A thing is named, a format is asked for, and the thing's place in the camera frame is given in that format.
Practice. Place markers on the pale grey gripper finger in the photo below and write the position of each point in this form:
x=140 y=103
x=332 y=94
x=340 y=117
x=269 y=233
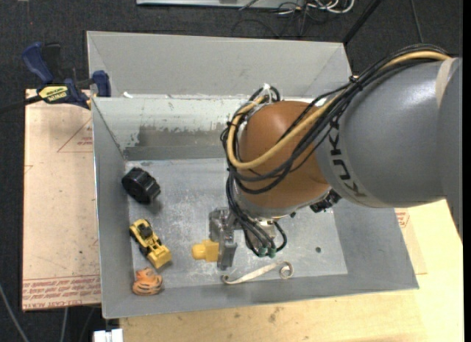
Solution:
x=222 y=257
x=232 y=250

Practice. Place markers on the beige curled strip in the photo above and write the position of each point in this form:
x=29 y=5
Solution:
x=254 y=274

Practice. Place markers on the grey metal bin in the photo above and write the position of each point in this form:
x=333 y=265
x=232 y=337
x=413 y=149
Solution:
x=191 y=201

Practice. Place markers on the yellow plastic block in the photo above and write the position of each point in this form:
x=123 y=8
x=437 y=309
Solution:
x=204 y=251

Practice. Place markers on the yellow toy loader truck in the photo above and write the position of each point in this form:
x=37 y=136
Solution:
x=151 y=243

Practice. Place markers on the orange striped toy tiger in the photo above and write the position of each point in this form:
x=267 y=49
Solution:
x=147 y=282

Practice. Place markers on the black ribbed round knob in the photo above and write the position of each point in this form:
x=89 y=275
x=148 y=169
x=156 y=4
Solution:
x=141 y=185

